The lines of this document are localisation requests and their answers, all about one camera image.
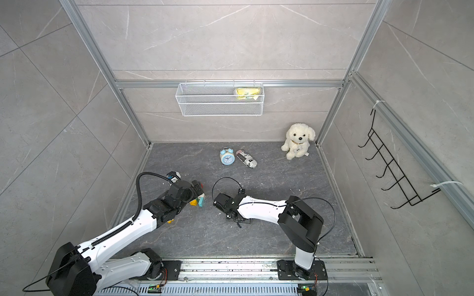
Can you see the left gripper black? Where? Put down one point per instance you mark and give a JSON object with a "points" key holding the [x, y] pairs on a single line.
{"points": [[194, 194]]}

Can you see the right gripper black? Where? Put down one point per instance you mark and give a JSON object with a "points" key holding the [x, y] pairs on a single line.
{"points": [[247, 221]]}

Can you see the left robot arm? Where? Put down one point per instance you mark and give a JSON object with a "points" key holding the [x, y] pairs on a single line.
{"points": [[84, 269]]}

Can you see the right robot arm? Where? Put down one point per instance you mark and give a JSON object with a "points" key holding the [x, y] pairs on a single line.
{"points": [[301, 224]]}

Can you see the blue alarm clock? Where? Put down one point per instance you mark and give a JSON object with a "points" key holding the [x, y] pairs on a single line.
{"points": [[227, 156]]}

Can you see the white plush dog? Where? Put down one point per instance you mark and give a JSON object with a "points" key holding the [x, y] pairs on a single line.
{"points": [[298, 140]]}

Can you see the yellow sponge in basket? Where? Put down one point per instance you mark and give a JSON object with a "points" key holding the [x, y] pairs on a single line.
{"points": [[248, 93]]}

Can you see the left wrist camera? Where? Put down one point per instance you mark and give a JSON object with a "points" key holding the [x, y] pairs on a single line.
{"points": [[173, 176]]}

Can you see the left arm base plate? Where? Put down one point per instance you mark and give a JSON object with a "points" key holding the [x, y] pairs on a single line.
{"points": [[170, 267]]}

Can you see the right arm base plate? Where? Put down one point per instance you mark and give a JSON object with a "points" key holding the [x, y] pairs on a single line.
{"points": [[289, 271]]}

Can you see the white wire mesh basket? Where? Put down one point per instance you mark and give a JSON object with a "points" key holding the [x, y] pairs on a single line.
{"points": [[206, 99]]}

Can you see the aluminium mounting rail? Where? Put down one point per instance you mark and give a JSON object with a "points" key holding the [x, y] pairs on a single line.
{"points": [[221, 270]]}

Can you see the black wire hook rack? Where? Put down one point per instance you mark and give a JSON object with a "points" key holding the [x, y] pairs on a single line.
{"points": [[393, 168]]}

